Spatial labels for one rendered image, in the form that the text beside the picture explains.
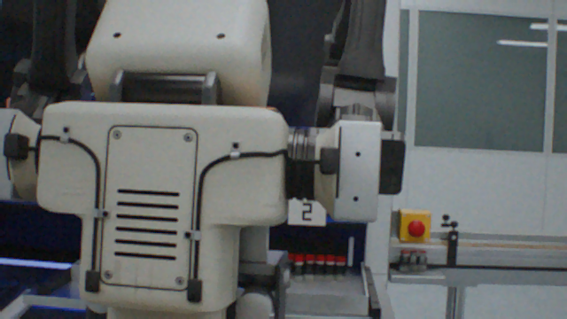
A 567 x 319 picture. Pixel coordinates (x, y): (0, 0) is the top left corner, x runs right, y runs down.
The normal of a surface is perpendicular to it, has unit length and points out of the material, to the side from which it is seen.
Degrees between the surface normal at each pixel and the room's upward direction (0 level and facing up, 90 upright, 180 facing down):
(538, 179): 90
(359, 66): 81
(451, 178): 90
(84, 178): 82
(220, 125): 82
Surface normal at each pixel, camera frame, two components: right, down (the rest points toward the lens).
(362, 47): 0.00, -0.11
